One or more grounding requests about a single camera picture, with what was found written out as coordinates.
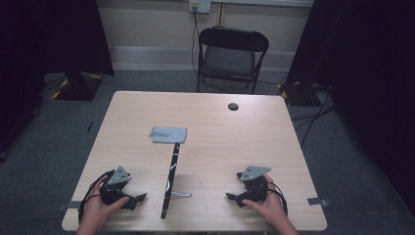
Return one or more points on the black glossy floral tray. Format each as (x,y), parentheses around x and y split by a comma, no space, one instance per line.
(170,182)

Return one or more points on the black folding chair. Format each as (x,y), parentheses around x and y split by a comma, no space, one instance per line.
(230,58)

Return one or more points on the grey-blue cleaning cloth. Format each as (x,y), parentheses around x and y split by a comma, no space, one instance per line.
(169,134)

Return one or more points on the black stand base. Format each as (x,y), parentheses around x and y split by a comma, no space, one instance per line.
(298,94)
(78,87)

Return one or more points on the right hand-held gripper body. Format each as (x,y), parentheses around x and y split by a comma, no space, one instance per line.
(256,187)

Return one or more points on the dark curtain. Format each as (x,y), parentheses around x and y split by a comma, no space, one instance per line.
(49,39)
(368,81)

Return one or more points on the person's left hand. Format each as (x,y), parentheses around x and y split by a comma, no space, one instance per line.
(96,209)

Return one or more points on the grey tape strip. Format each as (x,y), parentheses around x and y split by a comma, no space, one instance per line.
(71,205)
(317,201)

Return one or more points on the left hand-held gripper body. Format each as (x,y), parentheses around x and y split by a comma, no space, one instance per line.
(114,191)

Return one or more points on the white wall socket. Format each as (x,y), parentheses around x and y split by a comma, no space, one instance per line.
(200,6)

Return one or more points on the person's right hand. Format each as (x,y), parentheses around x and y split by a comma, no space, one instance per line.
(270,209)

